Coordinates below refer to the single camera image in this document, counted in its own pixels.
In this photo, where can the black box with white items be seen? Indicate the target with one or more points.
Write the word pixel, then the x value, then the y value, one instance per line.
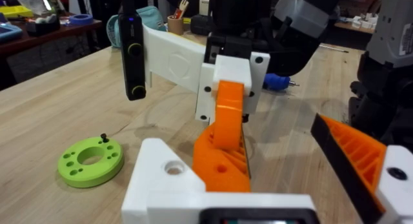
pixel 42 26

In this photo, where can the dark wooden side table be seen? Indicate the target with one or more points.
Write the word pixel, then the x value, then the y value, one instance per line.
pixel 64 32

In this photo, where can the black case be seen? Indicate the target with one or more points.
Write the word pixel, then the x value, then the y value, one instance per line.
pixel 200 24

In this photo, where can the blue tape roll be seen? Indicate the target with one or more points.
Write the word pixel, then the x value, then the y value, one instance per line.
pixel 80 20

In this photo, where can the heap of white blocks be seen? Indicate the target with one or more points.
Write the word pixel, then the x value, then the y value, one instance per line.
pixel 364 21

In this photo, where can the yellow tray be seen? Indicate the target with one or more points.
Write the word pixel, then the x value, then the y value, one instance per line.
pixel 14 11

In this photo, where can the blue electric screwdriver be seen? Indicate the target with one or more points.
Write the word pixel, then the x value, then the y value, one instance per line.
pixel 276 82

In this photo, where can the white orange left gripper right finger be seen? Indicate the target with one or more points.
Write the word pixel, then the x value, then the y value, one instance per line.
pixel 361 162

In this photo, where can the green disc with holes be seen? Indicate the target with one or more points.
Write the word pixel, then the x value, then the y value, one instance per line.
pixel 96 172

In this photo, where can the black upright wrist plate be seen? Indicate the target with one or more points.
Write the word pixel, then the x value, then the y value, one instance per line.
pixel 134 62

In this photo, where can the tan cup with utensils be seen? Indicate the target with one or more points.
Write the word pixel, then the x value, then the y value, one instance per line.
pixel 175 25

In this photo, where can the small black screw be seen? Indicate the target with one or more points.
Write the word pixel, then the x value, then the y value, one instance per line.
pixel 104 138

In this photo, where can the thin metal rod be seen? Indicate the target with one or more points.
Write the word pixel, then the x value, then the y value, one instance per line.
pixel 334 49

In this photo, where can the blue tray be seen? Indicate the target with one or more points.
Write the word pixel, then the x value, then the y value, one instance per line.
pixel 8 32

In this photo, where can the bare white left gripper left finger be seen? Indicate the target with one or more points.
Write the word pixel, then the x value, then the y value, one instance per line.
pixel 155 185

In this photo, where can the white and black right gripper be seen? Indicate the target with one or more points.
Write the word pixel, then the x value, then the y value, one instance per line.
pixel 174 59

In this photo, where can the orange ribbed wedge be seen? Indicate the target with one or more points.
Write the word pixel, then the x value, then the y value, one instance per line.
pixel 222 177

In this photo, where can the teal soft bag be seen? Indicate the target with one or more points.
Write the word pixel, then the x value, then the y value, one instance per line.
pixel 151 19

